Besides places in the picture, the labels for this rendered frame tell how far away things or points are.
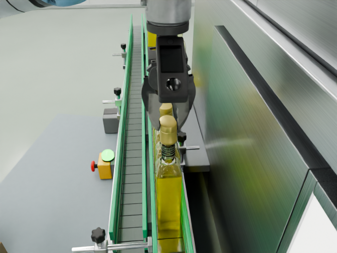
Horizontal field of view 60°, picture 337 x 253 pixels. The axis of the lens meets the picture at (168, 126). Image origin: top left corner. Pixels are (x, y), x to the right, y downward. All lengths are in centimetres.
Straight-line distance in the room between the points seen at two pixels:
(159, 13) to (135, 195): 54
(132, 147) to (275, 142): 69
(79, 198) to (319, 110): 87
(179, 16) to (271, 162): 25
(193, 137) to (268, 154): 66
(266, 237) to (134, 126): 75
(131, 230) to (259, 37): 55
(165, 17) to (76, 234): 71
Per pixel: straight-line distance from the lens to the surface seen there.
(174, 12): 47
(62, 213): 103
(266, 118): 41
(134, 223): 80
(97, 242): 64
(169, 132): 57
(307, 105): 34
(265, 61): 44
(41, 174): 119
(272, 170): 41
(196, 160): 96
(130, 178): 90
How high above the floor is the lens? 152
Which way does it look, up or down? 36 degrees down
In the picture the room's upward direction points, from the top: straight up
